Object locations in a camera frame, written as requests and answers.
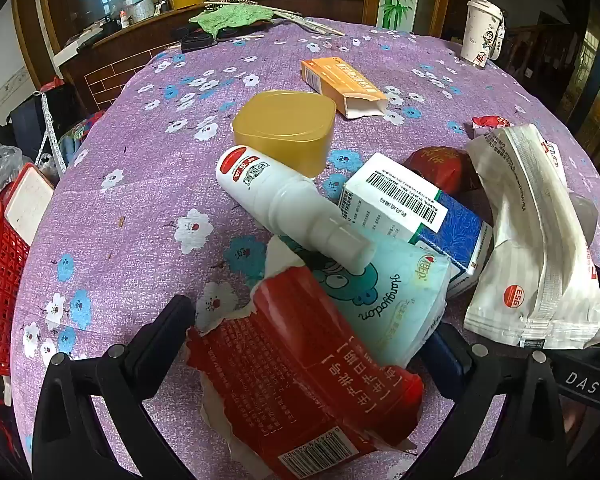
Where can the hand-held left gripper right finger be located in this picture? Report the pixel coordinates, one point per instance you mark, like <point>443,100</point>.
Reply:
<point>450,365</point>

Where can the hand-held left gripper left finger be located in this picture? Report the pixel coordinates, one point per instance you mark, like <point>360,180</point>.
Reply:
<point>177,312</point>

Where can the light blue tissue packet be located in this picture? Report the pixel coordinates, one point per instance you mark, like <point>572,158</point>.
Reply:
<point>380,300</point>

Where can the white foil pouch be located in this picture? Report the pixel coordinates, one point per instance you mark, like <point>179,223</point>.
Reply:
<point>520,240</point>

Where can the torn red carton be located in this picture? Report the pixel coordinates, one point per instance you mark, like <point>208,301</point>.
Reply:
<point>280,360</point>

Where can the white spray bottle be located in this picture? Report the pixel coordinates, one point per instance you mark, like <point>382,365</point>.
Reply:
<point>265,185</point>

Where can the red plastic basket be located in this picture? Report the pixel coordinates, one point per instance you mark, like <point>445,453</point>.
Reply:
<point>0,270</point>

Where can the dark red wrapper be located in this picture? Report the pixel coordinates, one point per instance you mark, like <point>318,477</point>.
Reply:
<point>440,160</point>

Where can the gold plastic container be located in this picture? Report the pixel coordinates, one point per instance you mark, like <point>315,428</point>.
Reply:
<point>285,130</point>

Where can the purple floral tablecloth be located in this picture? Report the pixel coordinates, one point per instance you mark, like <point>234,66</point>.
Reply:
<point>145,200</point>

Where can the blue patterned box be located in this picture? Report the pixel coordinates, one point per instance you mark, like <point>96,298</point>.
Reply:
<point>460,230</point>

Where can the white green barcode box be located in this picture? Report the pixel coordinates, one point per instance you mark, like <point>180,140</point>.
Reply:
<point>395,195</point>

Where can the white tray red rim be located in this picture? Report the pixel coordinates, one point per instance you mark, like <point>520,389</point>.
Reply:
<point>27,200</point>

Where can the blue red printed bag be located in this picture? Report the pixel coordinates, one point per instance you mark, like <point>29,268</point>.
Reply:
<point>77,135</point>

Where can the red white candy wrapper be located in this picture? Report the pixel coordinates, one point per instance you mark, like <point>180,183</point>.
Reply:
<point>487,121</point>

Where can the clear crumpled plastic bag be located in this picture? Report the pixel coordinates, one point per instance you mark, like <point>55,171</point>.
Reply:
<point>10,165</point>

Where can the dark fabric bag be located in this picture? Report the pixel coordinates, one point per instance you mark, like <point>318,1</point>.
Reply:
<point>35,115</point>

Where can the wooden cabinet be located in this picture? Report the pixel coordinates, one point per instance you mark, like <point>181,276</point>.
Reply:
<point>130,55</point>

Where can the black cloth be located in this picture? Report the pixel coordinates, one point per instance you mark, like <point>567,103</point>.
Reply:
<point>200,41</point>

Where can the orange medicine box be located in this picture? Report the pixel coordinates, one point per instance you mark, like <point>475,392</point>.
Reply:
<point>340,77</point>

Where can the white flat box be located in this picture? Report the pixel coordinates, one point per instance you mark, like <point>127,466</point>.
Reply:
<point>67,47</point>

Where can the white cartoon tumbler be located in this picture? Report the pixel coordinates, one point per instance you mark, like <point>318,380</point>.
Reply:
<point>480,30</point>

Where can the green knitted cloth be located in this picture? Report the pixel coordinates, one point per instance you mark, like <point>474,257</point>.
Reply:
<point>230,17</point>

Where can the white round container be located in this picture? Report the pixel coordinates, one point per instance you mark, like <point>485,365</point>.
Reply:
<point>142,10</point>

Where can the bundle of thin sticks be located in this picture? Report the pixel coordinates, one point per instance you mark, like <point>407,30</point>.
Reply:
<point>310,24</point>

